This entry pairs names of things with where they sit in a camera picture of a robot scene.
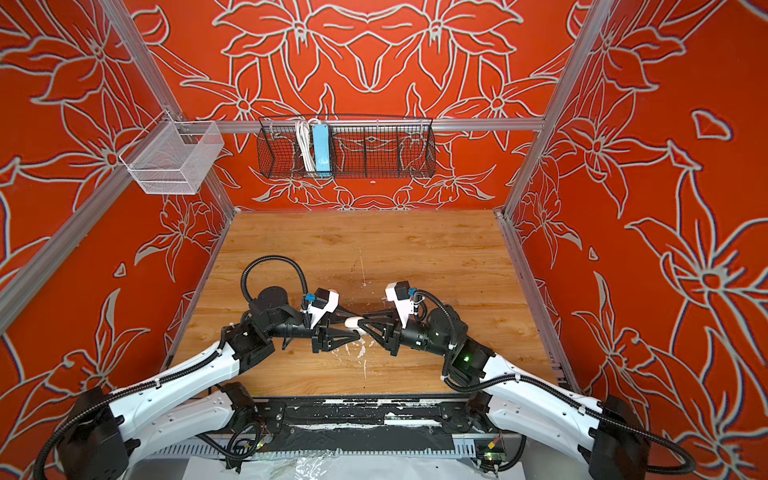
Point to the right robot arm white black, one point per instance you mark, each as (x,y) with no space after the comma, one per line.
(603,436)

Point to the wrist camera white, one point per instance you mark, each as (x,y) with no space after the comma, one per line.
(319,304)
(400,294)

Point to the grey slotted cable duct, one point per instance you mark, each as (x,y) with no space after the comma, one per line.
(461,449)

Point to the light blue box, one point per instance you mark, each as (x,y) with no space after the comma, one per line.
(321,143)

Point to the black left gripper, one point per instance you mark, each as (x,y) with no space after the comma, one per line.
(328,340)

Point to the small circuit board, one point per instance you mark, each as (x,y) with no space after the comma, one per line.
(491,456)

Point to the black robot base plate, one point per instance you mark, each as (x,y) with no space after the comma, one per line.
(374,422)

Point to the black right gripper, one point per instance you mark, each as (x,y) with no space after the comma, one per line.
(399,336)

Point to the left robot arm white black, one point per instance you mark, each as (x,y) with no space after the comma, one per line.
(105,433)

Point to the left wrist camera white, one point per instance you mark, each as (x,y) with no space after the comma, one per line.
(319,304)

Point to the white earbud charging case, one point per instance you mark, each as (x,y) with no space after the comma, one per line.
(352,324)

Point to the aluminium frame rail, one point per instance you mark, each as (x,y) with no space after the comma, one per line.
(544,129)

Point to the black wire wall basket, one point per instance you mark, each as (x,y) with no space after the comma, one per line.
(362,147)

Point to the white wire mesh basket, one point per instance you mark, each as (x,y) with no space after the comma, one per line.
(170,157)

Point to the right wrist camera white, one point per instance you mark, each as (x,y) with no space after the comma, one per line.
(400,294)

